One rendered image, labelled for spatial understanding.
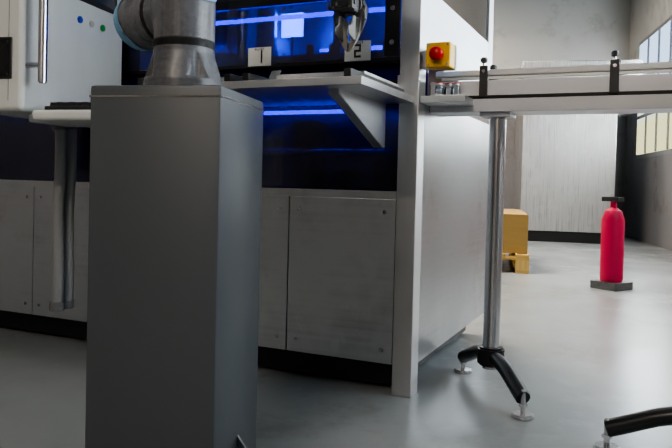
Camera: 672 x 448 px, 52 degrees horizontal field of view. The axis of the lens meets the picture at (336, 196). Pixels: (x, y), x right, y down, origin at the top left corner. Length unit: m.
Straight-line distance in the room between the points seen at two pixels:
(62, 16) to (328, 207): 0.98
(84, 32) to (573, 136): 6.55
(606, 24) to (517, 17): 1.18
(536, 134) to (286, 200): 6.18
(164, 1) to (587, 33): 9.11
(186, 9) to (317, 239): 1.00
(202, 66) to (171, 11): 0.11
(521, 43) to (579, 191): 2.76
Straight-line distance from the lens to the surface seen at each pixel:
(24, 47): 2.14
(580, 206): 8.20
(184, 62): 1.32
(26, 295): 2.92
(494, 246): 2.11
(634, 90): 2.04
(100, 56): 2.43
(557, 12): 10.24
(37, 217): 2.85
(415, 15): 2.07
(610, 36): 10.27
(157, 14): 1.38
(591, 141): 8.23
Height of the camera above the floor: 0.63
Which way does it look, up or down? 1 degrees down
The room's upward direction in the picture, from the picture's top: 1 degrees clockwise
